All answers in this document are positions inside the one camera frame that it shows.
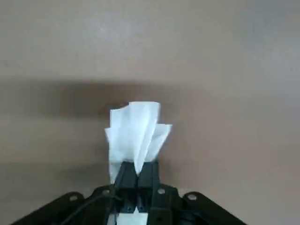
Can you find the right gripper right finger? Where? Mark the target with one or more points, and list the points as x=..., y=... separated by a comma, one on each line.
x=148, y=175

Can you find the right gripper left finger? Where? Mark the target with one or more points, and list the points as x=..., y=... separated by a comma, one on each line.
x=126, y=175

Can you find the white paper tissue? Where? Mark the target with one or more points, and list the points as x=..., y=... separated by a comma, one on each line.
x=136, y=131

